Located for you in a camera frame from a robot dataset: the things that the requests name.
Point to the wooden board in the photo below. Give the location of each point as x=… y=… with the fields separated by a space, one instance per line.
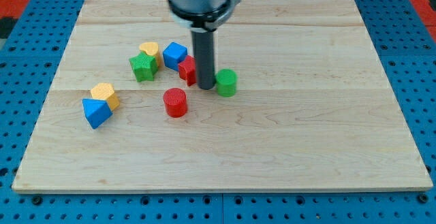
x=313 y=112

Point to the green cylinder block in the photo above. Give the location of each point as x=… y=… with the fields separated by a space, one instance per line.
x=226 y=80

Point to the red cylinder block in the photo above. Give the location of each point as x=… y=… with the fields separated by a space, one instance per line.
x=175 y=101

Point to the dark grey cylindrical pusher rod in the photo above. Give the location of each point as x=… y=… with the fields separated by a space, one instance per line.
x=204 y=54

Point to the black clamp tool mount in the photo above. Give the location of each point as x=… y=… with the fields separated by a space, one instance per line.
x=203 y=22

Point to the green star block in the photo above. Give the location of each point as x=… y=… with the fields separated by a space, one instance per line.
x=144 y=67

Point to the yellow heart block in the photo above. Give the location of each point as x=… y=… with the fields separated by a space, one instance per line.
x=152 y=49

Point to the red star block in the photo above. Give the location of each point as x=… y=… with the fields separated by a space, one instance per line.
x=187 y=70

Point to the blue cube block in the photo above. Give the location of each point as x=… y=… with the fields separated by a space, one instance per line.
x=173 y=55

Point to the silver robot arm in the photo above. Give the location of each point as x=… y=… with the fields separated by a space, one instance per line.
x=198 y=6

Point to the blue triangle block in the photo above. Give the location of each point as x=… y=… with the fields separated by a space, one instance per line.
x=96 y=111

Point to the yellow hexagon block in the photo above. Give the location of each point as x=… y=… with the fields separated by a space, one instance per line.
x=105 y=91

